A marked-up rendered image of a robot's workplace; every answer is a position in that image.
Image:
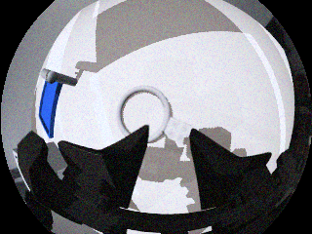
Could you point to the blue tray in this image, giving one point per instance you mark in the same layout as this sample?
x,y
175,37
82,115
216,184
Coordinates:
x,y
47,106

